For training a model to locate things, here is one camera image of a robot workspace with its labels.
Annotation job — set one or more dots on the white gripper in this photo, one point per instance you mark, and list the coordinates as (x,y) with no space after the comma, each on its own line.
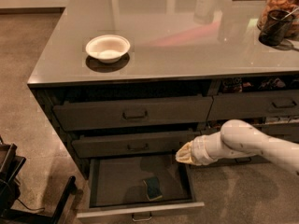
(197,152)

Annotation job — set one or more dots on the green yellow sponge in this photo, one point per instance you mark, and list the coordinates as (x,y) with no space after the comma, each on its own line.
(153,191)

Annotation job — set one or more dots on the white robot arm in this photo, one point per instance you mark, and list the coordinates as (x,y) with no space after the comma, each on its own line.
(238,139)

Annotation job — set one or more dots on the middle left dark drawer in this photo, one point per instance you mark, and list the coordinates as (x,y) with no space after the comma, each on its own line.
(131,144)

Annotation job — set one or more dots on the dark drawer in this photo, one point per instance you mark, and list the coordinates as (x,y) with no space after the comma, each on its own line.
(131,144)
(132,113)
(237,162)
(286,131)
(251,105)

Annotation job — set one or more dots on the open bottom left drawer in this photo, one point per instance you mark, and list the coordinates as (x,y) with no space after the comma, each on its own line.
(117,192)

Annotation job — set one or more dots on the bottom right dark drawer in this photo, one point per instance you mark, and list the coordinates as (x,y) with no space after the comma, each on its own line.
(237,162)

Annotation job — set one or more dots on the top right dark drawer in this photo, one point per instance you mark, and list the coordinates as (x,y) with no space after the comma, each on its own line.
(251,105)

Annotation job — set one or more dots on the dark counter cabinet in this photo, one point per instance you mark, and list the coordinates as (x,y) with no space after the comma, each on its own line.
(178,48)

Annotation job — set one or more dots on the middle right dark drawer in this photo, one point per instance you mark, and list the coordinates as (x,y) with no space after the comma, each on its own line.
(286,131)

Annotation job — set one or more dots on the top left dark drawer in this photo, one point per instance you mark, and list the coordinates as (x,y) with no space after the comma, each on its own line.
(132,113)

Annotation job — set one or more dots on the white paper bowl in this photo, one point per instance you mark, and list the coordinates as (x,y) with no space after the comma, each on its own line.
(107,48)

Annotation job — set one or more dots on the dark glass cup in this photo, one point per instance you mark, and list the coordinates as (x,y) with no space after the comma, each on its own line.
(277,25)

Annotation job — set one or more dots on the glass snack jar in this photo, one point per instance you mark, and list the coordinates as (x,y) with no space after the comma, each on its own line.
(290,6)

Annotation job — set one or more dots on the black chair frame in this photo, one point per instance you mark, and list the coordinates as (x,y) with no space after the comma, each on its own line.
(12,209)

